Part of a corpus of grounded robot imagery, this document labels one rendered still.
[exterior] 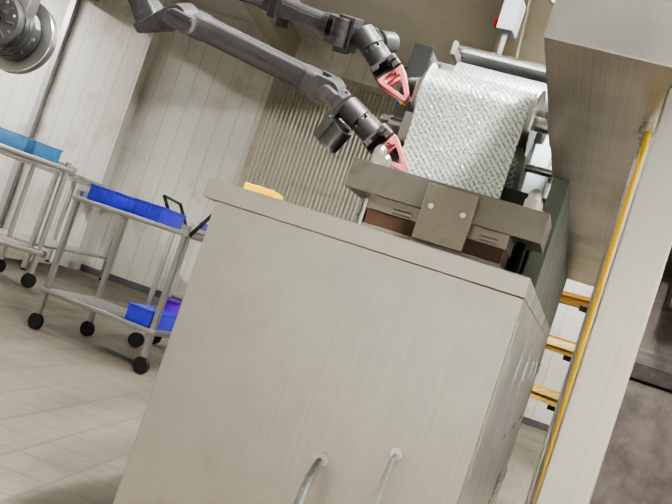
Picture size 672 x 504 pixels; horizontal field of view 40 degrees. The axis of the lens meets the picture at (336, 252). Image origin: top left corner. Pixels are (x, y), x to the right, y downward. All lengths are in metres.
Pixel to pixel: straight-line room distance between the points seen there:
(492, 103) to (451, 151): 0.13
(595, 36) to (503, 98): 0.87
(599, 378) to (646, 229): 0.19
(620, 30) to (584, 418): 0.47
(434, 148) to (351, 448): 0.68
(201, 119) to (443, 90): 9.45
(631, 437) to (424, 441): 3.88
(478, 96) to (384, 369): 0.66
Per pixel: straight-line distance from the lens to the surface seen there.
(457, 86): 2.05
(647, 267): 1.19
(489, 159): 2.00
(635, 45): 1.17
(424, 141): 2.02
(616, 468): 5.55
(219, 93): 11.44
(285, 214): 1.79
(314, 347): 1.75
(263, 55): 2.09
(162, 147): 11.49
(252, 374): 1.79
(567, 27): 1.18
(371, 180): 1.82
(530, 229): 1.77
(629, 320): 1.18
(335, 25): 2.21
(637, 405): 5.53
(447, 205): 1.77
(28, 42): 2.50
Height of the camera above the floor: 0.77
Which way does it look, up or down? 2 degrees up
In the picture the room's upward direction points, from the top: 18 degrees clockwise
